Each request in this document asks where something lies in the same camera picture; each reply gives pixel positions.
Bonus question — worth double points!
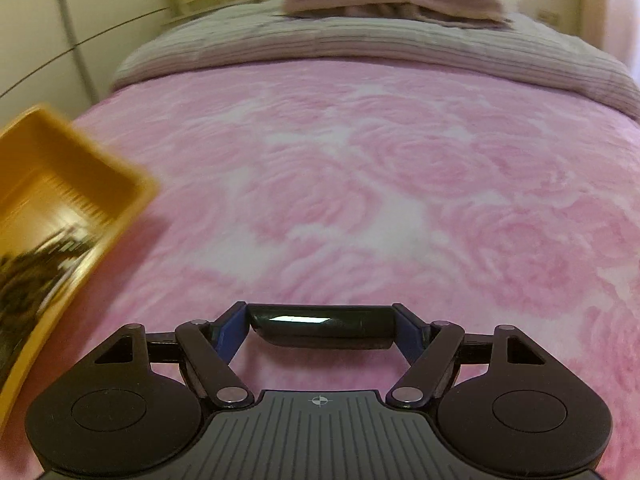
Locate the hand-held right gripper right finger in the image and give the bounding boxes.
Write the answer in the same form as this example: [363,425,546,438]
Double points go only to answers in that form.
[390,302,546,408]

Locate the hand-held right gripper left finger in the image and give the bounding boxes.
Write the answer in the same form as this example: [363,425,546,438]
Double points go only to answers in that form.
[95,302,253,408]

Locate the small black case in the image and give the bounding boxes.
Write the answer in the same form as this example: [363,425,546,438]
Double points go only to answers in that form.
[247,305,398,350]

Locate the dark wooden bead necklace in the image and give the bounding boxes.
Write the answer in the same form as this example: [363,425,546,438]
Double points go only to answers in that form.
[0,227,101,321]

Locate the orange plastic tray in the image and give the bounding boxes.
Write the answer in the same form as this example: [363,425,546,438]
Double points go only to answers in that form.
[0,104,161,401]

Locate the pink floral blanket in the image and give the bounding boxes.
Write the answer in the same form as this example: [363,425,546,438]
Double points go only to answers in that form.
[0,57,640,480]

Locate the grey striped quilt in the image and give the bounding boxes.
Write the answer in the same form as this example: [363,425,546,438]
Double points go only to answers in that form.
[111,0,640,121]

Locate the cream wardrobe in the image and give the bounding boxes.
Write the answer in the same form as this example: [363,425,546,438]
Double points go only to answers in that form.
[0,0,173,126]

